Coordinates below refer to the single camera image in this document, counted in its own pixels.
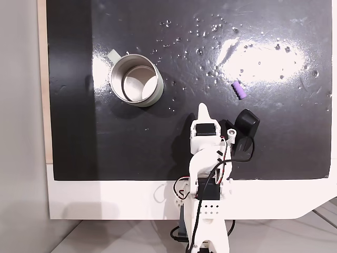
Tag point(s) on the black oval camera box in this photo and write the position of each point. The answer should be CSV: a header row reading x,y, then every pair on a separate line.
x,y
246,124

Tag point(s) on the black glossy mat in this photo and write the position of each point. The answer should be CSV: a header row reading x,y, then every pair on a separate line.
x,y
147,131

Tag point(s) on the light wooden board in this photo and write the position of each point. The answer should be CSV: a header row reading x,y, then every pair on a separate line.
x,y
44,105

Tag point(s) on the white board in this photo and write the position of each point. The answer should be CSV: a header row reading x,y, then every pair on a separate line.
x,y
105,200

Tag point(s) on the purple ribbed pen grip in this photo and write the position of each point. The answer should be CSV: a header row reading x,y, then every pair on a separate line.
x,y
239,90

